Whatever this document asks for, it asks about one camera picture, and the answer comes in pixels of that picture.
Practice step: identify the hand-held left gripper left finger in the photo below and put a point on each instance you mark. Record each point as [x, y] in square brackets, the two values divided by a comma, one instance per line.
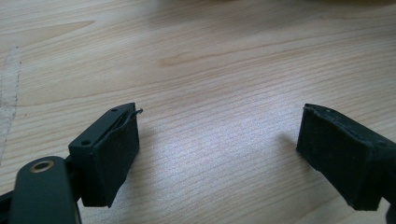
[106, 155]

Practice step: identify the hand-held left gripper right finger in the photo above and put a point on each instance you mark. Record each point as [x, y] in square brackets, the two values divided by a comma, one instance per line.
[339, 155]

